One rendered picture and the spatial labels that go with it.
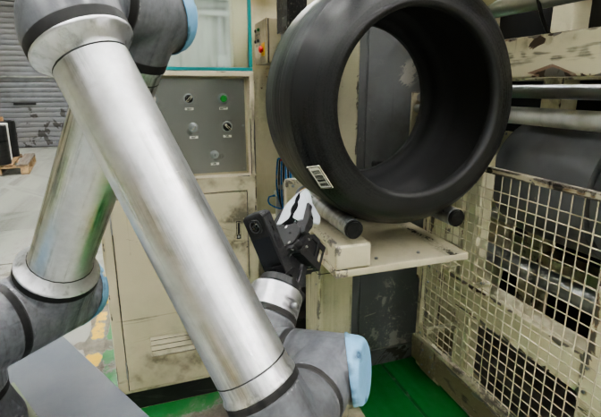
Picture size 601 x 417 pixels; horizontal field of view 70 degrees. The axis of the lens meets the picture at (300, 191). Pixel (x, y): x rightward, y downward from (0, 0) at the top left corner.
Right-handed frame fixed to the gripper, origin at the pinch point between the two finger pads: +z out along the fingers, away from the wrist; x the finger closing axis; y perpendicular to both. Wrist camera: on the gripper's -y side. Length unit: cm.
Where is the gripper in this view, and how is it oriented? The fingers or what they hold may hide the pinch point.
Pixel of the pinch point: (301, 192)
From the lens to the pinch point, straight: 83.4
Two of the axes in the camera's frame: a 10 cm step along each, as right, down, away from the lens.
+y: 5.6, 6.3, 5.4
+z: 2.6, -7.5, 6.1
